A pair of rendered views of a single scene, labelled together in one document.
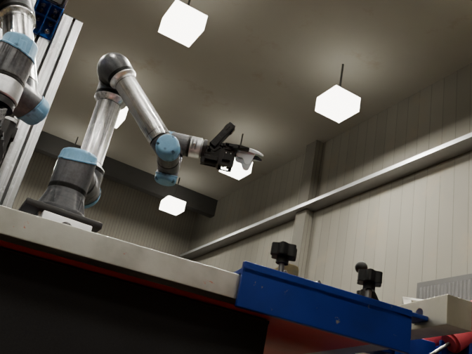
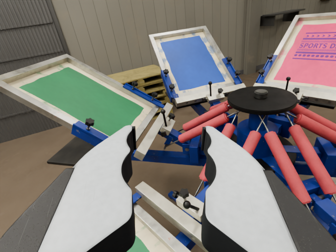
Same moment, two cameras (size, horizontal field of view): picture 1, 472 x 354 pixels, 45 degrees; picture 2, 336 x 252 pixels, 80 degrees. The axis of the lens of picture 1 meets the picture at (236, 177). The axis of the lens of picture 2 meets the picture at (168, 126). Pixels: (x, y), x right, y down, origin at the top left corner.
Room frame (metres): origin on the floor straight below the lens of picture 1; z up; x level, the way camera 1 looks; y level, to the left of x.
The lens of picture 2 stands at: (1.76, 0.04, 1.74)
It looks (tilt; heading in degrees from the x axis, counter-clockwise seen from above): 30 degrees down; 275
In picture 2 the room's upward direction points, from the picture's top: 8 degrees counter-clockwise
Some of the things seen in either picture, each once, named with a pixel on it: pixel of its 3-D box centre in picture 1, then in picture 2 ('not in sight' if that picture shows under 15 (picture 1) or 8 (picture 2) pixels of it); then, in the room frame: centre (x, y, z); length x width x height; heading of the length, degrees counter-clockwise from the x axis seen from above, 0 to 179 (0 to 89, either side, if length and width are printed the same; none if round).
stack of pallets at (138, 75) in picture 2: not in sight; (137, 94); (2.59, -3.60, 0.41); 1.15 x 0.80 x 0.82; 25
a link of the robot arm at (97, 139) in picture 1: (99, 133); not in sight; (1.77, 0.50, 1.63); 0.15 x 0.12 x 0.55; 1
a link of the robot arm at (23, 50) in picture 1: (12, 61); not in sight; (1.01, 0.50, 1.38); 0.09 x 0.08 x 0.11; 59
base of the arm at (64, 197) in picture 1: (62, 204); not in sight; (1.63, 0.50, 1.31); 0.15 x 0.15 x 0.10
